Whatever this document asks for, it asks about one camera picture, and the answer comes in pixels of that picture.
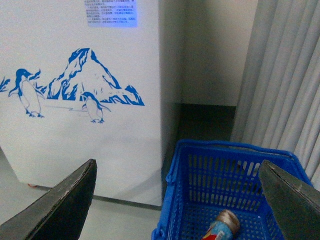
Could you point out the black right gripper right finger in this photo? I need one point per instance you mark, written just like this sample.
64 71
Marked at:
294 203

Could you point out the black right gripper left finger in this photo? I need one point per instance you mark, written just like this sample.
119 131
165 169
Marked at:
59 214

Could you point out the blue plastic shopping basket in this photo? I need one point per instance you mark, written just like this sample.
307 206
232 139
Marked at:
207 177

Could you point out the grey pleated curtain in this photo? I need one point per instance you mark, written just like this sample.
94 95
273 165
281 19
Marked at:
279 100

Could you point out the white chest freezer blue rim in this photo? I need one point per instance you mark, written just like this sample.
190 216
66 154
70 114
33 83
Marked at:
91 79

